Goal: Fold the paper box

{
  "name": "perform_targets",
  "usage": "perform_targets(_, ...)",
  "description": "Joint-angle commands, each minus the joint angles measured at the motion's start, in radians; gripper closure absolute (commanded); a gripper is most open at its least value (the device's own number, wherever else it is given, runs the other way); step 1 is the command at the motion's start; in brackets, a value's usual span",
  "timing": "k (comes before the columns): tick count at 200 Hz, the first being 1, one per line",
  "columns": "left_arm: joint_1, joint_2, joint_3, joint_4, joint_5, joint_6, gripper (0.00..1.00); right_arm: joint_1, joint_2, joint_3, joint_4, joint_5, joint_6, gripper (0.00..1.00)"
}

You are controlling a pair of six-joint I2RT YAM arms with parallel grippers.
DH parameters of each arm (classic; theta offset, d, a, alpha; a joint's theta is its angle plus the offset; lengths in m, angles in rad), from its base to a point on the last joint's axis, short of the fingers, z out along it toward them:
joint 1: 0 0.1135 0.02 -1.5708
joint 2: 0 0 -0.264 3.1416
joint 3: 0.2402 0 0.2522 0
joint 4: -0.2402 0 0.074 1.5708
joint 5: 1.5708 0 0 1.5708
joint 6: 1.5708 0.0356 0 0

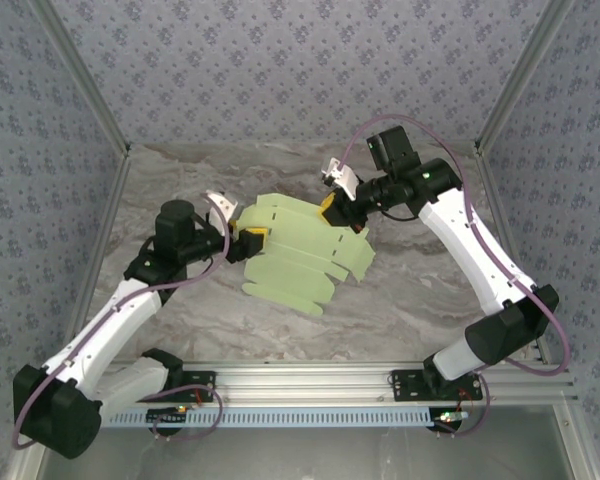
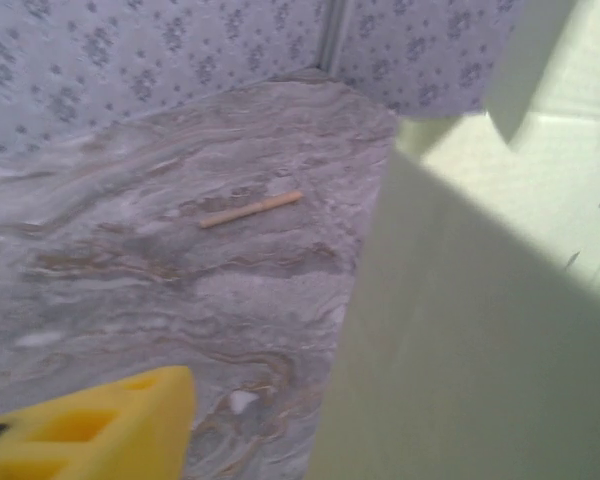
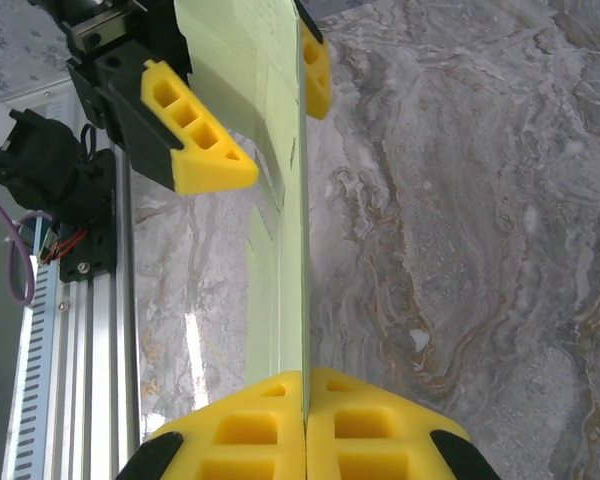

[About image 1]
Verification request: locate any light green paper box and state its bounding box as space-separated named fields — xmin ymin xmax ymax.
xmin=238 ymin=192 xmax=377 ymax=317

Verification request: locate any black controller board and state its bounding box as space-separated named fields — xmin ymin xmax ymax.
xmin=146 ymin=407 xmax=190 ymax=425
xmin=432 ymin=409 xmax=469 ymax=432

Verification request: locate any grey metal sheet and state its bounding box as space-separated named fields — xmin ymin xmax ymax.
xmin=4 ymin=404 xmax=600 ymax=480

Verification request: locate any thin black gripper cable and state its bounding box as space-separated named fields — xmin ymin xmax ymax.
xmin=187 ymin=255 xmax=222 ymax=282
xmin=378 ymin=207 xmax=419 ymax=223

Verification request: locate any aluminium table side rail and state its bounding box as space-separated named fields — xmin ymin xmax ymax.
xmin=474 ymin=147 xmax=554 ymax=365
xmin=62 ymin=149 xmax=131 ymax=351

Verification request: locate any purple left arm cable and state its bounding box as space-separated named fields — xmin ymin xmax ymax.
xmin=10 ymin=192 xmax=234 ymax=451

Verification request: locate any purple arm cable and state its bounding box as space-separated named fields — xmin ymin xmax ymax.
xmin=337 ymin=113 xmax=574 ymax=439
xmin=10 ymin=192 xmax=234 ymax=451

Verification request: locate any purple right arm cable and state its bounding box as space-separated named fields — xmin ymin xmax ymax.
xmin=337 ymin=113 xmax=574 ymax=439

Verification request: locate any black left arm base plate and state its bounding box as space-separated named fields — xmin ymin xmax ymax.
xmin=169 ymin=369 xmax=217 ymax=404

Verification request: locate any aluminium mounting rail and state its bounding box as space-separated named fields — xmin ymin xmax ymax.
xmin=99 ymin=359 xmax=579 ymax=405

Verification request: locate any aluminium frame post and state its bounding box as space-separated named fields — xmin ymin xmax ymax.
xmin=473 ymin=0 xmax=577 ymax=157
xmin=29 ymin=0 xmax=132 ymax=157

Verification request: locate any white slotted cable duct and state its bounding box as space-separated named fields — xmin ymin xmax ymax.
xmin=99 ymin=407 xmax=436 ymax=429

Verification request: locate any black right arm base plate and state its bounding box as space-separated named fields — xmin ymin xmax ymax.
xmin=389 ymin=368 xmax=484 ymax=402

